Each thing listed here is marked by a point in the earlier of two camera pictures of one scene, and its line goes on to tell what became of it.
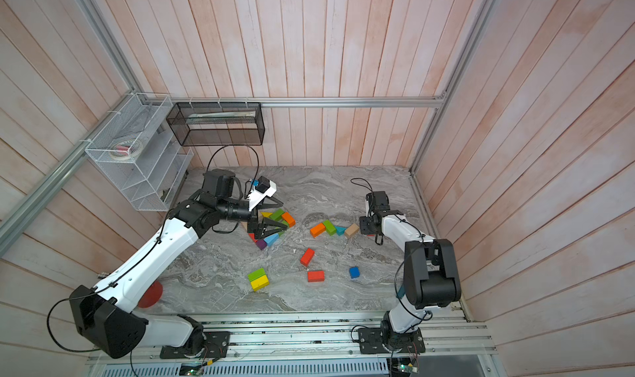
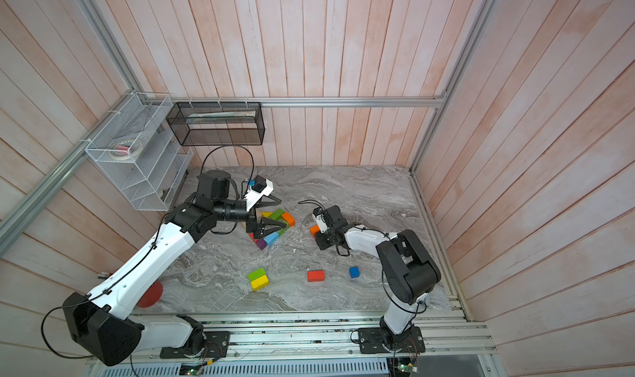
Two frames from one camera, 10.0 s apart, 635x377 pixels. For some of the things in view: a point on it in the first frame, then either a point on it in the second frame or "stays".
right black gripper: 364,228 → 322,245
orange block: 317,230 stays
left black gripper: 254,226 stays
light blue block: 271,239 stays
